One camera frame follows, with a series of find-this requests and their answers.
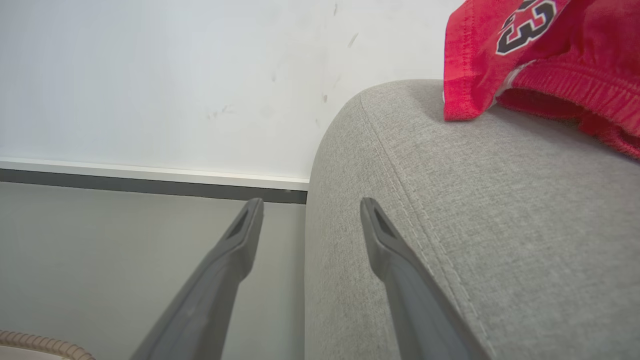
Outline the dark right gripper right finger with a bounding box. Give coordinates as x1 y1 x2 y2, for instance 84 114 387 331
360 197 493 360

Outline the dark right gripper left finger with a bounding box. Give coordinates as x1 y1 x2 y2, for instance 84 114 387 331
130 198 265 360

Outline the red and white jersey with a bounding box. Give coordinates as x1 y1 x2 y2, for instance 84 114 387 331
443 0 640 160

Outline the grey fabric sofa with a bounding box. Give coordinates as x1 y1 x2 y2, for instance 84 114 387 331
304 79 640 360

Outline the white and black baseboard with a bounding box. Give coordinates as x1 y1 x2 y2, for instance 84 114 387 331
0 157 311 205

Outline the white perforated laundry basket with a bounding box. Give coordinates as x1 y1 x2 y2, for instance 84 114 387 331
0 329 97 360

